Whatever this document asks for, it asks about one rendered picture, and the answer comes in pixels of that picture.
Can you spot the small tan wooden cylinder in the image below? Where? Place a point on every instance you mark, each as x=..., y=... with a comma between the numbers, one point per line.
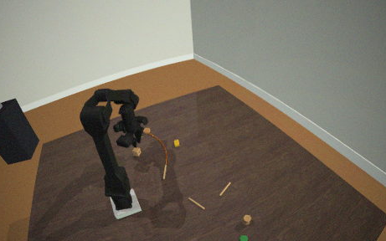
x=246, y=220

